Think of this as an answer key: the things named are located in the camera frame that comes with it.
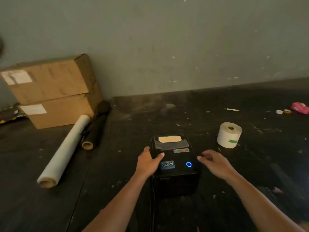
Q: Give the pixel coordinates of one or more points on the person's left hand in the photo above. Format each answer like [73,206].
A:
[147,164]

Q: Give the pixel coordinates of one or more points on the person's right hand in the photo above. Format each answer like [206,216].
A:
[217,164]

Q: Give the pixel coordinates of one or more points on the white paper roll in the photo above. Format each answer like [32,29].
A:
[227,137]

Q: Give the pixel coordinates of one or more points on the black printer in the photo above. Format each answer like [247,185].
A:
[177,181]

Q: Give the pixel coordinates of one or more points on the person's left forearm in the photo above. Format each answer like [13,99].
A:
[120,205]

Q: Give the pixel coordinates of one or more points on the person's right forearm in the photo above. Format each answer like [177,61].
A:
[260,205]

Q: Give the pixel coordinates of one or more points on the black film roll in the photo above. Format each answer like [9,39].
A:
[95,130]

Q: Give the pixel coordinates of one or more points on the white film roll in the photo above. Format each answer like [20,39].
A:
[62,152]

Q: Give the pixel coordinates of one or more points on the small white stick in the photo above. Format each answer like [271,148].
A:
[231,109]

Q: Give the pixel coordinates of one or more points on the brown cardboard box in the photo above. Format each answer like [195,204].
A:
[50,79]
[62,111]

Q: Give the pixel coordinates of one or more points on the pink tape dispenser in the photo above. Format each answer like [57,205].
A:
[300,108]

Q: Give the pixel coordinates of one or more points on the dark yellow patterned item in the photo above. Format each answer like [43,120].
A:
[10,113]

